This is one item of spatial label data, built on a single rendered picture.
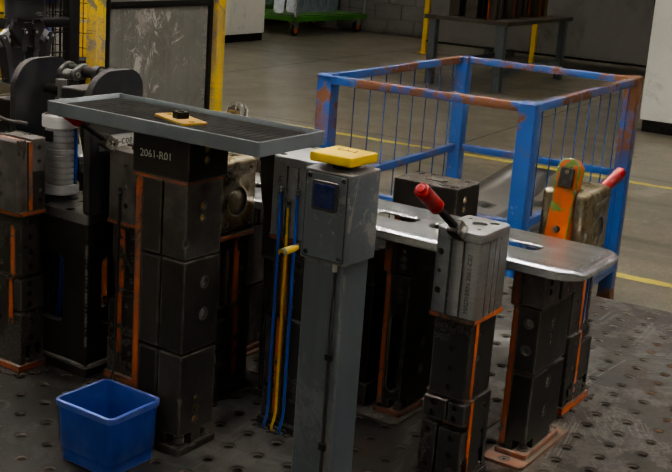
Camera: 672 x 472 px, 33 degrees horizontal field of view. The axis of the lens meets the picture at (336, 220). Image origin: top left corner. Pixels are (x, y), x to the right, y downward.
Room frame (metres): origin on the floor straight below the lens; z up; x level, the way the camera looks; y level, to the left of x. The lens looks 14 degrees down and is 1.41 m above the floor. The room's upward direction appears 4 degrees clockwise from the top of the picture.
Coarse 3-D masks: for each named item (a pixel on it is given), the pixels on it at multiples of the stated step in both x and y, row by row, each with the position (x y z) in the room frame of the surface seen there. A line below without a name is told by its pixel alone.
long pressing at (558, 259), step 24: (408, 216) 1.67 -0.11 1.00; (432, 216) 1.68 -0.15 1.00; (456, 216) 1.69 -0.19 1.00; (408, 240) 1.54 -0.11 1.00; (432, 240) 1.53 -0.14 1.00; (528, 240) 1.58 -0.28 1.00; (552, 240) 1.58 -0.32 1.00; (528, 264) 1.44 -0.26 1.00; (552, 264) 1.46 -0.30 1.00; (576, 264) 1.46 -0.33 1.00; (600, 264) 1.49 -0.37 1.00
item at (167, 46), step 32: (96, 0) 4.77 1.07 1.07; (128, 0) 5.00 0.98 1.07; (160, 0) 5.19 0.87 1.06; (192, 0) 5.40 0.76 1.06; (224, 0) 5.61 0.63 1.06; (96, 32) 4.77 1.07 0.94; (128, 32) 5.00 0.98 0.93; (160, 32) 5.23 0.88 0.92; (192, 32) 5.44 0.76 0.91; (96, 64) 4.77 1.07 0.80; (128, 64) 5.01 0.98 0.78; (160, 64) 5.25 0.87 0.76; (192, 64) 5.45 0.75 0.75; (160, 96) 5.25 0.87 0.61; (192, 96) 5.46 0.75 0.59
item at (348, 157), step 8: (312, 152) 1.31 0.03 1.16; (320, 152) 1.31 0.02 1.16; (328, 152) 1.31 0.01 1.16; (336, 152) 1.31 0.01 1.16; (344, 152) 1.32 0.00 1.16; (352, 152) 1.32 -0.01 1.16; (360, 152) 1.32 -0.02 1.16; (368, 152) 1.33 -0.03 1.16; (320, 160) 1.31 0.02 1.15; (328, 160) 1.30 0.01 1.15; (336, 160) 1.29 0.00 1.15; (344, 160) 1.29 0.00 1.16; (352, 160) 1.28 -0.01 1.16; (360, 160) 1.30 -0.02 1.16; (368, 160) 1.31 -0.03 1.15; (376, 160) 1.33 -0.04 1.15; (336, 168) 1.31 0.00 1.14; (344, 168) 1.31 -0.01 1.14; (352, 168) 1.32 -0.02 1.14
